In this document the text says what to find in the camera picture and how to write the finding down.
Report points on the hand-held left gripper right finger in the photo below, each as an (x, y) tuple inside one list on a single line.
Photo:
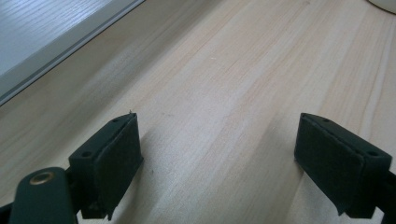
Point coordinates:
[(339, 168)]

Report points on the white round object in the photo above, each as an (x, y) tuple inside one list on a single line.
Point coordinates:
[(385, 5)]

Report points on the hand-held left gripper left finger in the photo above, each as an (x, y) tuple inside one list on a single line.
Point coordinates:
[(106, 165)]

